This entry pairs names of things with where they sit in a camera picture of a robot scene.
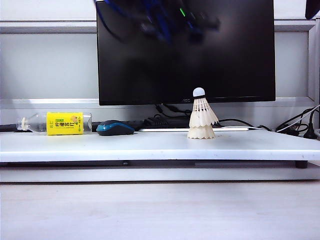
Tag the black computer monitor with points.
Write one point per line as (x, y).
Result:
(185, 70)

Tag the blue black computer mouse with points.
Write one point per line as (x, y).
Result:
(112, 127)

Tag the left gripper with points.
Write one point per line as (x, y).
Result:
(180, 30)

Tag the white raised desk board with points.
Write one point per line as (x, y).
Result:
(160, 152)

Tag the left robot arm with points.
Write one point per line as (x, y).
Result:
(175, 7)

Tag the black power strip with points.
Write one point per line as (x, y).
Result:
(155, 122)

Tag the silver monitor stand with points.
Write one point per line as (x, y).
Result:
(237, 128)

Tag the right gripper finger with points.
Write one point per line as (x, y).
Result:
(312, 8)

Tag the black flat strip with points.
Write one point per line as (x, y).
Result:
(7, 128)

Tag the clear bottle yellow label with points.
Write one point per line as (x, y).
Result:
(65, 123)

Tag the black power plug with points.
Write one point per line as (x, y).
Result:
(311, 133)

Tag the white feather shuttlecock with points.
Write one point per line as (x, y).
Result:
(200, 133)
(202, 117)

